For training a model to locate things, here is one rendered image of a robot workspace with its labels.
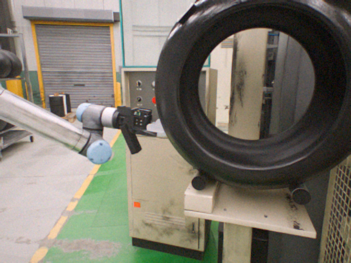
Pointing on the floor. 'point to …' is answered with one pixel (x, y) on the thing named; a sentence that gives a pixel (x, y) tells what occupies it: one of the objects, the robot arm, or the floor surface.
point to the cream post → (244, 120)
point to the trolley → (9, 62)
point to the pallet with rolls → (62, 106)
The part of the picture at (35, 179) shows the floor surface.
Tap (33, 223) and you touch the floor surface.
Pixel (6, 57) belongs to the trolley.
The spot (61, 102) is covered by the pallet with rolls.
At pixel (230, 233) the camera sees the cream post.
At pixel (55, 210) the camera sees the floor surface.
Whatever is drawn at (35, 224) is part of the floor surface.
